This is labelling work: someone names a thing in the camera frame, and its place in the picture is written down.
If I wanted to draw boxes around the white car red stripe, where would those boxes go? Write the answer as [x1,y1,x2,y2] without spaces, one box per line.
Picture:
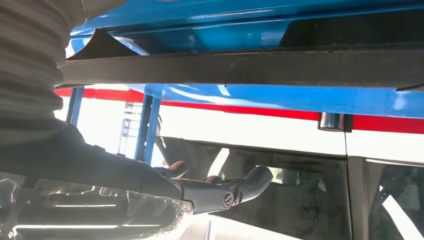
[54,84,424,240]

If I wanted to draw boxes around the blue metal shelf rack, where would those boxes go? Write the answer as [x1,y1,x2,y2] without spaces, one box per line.
[66,0,424,166]
[65,86,86,127]

